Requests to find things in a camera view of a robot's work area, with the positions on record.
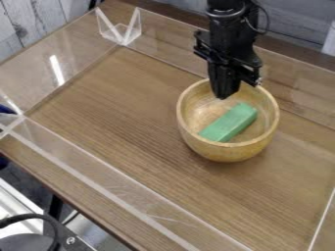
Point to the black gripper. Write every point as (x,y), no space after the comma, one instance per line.
(224,46)

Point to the green rectangular block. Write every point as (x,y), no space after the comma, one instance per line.
(229,124)

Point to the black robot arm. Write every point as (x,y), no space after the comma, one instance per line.
(229,6)

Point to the brown wooden bowl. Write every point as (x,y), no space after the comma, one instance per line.
(199,107)

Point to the clear acrylic barrier wall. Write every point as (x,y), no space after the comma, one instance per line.
(93,132)

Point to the black metal base plate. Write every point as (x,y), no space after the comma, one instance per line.
(61,239)

